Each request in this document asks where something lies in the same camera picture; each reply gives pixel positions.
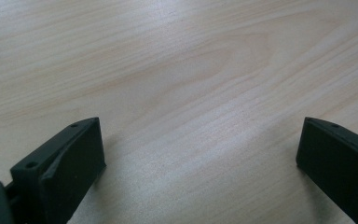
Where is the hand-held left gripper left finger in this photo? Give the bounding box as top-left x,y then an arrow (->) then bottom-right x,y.
9,117 -> 107,224

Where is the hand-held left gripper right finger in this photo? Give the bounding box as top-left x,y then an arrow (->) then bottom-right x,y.
295,117 -> 358,224

